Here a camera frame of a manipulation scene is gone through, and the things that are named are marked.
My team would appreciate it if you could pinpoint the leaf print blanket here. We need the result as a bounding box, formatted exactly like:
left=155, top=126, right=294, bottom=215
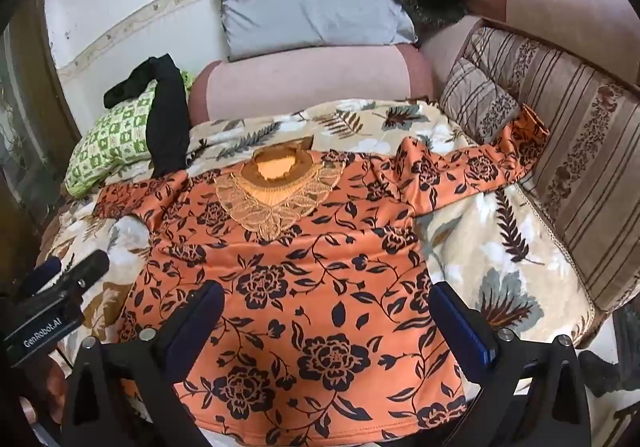
left=37, top=97, right=597, bottom=380

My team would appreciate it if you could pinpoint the orange floral blouse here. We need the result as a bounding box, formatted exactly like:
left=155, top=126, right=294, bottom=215
left=92, top=104, right=551, bottom=445

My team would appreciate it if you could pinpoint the grey pillow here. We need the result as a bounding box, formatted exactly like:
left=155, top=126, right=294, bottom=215
left=214, top=0, right=419, bottom=62

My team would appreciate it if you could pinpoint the pink sofa backrest cushion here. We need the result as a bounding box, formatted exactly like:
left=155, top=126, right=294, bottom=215
left=419, top=0, right=640, bottom=90
left=189, top=44, right=434, bottom=126

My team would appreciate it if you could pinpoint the small striped brown cushion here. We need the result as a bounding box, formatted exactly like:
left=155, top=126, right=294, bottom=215
left=439, top=58, right=521, bottom=146

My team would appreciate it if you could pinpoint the black garment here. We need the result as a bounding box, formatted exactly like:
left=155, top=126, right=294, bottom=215
left=103, top=53, right=191, bottom=178

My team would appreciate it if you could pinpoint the green patterned pillow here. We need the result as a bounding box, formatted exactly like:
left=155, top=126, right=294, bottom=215
left=64, top=69, right=196, bottom=200

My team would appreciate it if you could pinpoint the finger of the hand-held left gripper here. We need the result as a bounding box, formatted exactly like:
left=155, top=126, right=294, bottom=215
left=20, top=256, right=64, bottom=299
left=62, top=249, right=111, bottom=301

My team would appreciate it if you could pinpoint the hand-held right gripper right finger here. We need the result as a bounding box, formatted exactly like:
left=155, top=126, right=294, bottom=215
left=429, top=282, right=593, bottom=447

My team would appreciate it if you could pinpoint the person's left hand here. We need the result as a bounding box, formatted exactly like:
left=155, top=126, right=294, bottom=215
left=20, top=359, right=69, bottom=428

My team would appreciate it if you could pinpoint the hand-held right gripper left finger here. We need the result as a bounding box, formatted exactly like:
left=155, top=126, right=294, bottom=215
left=60, top=279, right=226, bottom=447

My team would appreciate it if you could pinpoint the dark cloth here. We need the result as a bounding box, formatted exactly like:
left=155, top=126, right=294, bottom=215
left=577, top=299, right=640, bottom=399

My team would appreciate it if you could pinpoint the large striped brown cushion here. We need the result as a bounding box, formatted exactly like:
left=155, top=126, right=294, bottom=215
left=465, top=24, right=640, bottom=314

